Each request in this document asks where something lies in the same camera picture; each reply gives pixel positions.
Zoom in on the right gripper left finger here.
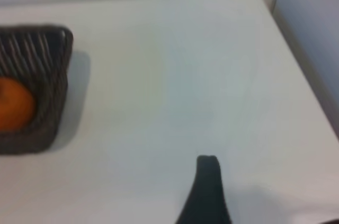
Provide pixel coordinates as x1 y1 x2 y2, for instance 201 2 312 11
176 155 233 224

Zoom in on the dark brown woven basket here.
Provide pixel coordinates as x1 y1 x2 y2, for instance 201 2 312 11
0 24 74 156

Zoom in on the orange fruit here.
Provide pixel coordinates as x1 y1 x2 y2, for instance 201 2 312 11
0 77 37 132

